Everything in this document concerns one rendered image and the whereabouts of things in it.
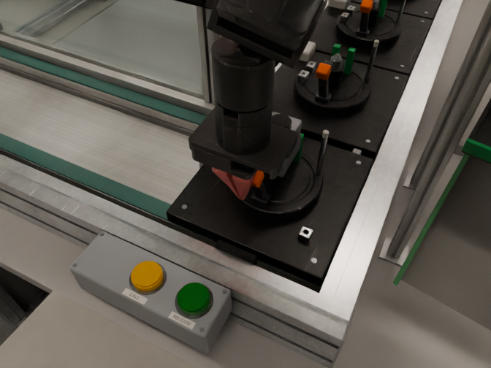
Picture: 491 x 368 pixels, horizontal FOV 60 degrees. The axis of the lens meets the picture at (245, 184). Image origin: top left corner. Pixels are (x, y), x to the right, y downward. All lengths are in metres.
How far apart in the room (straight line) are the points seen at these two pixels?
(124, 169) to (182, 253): 0.24
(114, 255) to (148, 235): 0.05
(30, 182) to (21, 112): 0.24
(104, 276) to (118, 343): 0.11
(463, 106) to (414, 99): 0.37
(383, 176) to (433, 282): 0.22
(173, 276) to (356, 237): 0.26
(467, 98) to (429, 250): 0.18
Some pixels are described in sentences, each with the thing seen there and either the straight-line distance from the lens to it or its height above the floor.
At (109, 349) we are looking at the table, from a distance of 0.67.
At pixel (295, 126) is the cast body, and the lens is 0.57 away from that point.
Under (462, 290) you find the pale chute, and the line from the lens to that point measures 0.56.
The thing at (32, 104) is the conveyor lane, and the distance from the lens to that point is 0.98.
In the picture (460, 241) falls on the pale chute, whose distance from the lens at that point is 0.56.
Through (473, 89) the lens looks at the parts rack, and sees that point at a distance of 0.52.
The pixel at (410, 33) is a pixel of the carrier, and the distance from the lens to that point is 1.06.
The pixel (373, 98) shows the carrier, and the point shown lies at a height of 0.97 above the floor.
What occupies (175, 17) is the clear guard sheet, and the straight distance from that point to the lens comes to 0.77.
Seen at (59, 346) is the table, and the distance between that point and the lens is 0.69.
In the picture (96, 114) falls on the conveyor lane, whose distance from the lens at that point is 0.90.
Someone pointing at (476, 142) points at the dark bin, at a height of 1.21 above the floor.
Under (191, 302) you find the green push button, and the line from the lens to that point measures 0.54.
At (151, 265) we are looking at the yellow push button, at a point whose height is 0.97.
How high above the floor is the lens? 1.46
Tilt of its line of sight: 49 degrees down
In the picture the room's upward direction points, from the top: straight up
